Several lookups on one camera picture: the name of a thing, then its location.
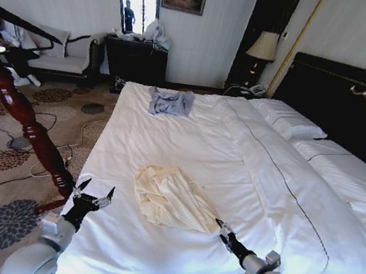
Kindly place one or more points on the cream garment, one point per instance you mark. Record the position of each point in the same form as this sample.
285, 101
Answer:
172, 195

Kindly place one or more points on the red wooden clothes stand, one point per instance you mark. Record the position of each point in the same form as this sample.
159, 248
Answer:
18, 104

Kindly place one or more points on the dark nightstand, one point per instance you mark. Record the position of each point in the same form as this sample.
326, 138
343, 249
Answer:
239, 90

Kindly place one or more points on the white duvet with dark piping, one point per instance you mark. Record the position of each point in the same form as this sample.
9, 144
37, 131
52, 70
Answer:
201, 154

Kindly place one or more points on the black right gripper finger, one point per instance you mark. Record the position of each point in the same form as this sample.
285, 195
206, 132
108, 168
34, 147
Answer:
225, 227
227, 240

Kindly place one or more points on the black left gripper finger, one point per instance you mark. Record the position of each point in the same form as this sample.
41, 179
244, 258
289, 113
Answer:
82, 187
105, 198

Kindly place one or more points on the dark headboard with gold ornament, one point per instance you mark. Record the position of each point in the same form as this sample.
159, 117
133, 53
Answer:
350, 113

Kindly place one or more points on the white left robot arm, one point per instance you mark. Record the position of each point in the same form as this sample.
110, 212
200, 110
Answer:
41, 254

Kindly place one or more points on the dark wooden dresser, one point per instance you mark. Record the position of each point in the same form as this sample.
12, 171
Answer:
135, 59

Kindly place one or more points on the white desk telephone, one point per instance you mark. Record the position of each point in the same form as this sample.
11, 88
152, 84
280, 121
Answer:
256, 87

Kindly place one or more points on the black patterned floor bag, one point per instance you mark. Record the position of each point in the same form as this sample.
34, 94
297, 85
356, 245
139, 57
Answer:
118, 84

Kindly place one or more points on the white pillow with dark piping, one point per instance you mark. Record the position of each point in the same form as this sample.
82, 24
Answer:
349, 177

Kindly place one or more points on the person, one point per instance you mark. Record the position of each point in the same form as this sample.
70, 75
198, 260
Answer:
130, 16
23, 59

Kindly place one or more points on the dark sofa with white cushions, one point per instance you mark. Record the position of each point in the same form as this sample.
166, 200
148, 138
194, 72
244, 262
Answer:
72, 60

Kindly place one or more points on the table lamp with cream shade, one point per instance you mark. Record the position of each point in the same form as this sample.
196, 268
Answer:
263, 46

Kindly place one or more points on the blue crumpled garment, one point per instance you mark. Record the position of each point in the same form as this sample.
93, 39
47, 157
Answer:
169, 103

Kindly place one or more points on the white square throw cushion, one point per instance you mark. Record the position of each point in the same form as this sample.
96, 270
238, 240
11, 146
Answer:
55, 41

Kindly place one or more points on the white plastic bag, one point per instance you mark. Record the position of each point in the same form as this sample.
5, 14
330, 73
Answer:
156, 32

